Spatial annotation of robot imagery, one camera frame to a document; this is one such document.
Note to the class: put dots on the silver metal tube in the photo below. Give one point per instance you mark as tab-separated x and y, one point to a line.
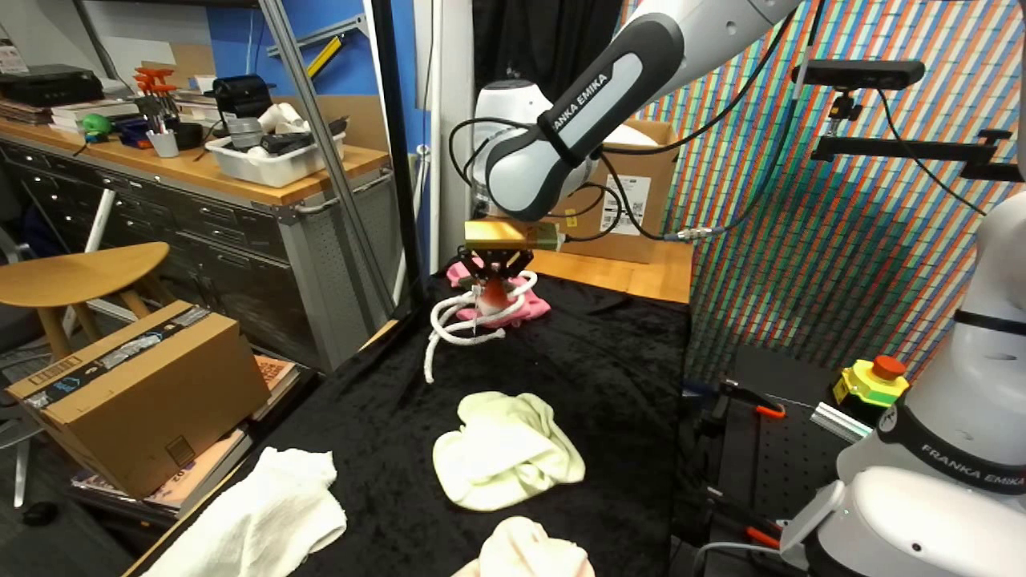
837	420

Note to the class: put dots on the yellow red emergency stop button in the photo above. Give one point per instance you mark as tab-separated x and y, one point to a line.
869	385

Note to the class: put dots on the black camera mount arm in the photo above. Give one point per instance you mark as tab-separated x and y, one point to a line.
907	147

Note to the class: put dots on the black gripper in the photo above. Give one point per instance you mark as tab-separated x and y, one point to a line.
547	234

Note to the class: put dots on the pale yellow cloth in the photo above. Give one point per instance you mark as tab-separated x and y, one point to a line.
501	458

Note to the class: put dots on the white cloth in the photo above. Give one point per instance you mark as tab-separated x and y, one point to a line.
257	523

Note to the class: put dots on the black perforated breadboard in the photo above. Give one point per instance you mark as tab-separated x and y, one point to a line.
780	470

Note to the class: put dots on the peach cloth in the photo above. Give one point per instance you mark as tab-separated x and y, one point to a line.
533	549

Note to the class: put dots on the black vertical pole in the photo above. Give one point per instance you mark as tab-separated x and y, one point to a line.
400	161

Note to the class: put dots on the wooden stool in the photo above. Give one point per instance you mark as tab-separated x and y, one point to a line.
76	277

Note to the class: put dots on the green plastic object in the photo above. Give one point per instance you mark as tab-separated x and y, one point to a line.
93	127

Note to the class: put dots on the yellow bar tool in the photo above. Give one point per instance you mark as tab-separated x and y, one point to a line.
325	60

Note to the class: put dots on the cardboard box with black strip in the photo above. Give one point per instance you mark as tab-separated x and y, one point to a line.
138	403

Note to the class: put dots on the black boxy device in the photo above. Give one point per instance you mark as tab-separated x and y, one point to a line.
242	96

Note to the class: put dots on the silver metal pole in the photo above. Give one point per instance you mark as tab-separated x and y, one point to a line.
321	140

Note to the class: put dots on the orange plastic object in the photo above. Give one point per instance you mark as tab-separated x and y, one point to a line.
154	81

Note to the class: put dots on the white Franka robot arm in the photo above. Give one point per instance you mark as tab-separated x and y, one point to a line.
940	502

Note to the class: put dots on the red ball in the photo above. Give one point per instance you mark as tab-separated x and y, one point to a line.
497	289

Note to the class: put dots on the white plastic tray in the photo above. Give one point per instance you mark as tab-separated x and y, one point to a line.
267	164

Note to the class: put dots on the pink cloth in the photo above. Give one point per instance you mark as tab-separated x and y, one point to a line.
533	308

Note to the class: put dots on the black flat case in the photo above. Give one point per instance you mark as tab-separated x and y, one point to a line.
50	87

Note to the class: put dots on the barcode labelled cardboard box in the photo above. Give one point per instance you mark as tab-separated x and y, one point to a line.
642	179

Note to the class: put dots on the white metal leg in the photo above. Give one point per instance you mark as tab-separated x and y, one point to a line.
98	220

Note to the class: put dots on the black stereo camera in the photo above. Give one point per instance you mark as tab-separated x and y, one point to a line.
855	73

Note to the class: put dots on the wooden top workbench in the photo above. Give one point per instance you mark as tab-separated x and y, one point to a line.
321	244

